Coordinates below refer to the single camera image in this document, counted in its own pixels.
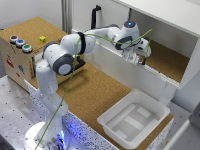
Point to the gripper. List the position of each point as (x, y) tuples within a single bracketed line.
[(141, 47)]

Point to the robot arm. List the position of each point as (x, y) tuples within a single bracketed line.
[(50, 86)]

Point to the white cabinet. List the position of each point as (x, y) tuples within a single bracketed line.
[(160, 14)]

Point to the white sliding door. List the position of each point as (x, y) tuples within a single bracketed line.
[(82, 16)]

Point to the white plastic box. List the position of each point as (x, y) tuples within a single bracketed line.
[(133, 120)]

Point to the yellow block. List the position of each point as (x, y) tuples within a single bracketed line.
[(42, 39)]

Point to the wooden drawer box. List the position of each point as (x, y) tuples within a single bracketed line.
[(30, 30)]

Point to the green button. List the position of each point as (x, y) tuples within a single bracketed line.
[(27, 48)]

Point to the blue button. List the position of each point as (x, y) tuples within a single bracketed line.
[(20, 42)]

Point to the red button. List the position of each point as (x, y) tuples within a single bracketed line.
[(14, 39)]

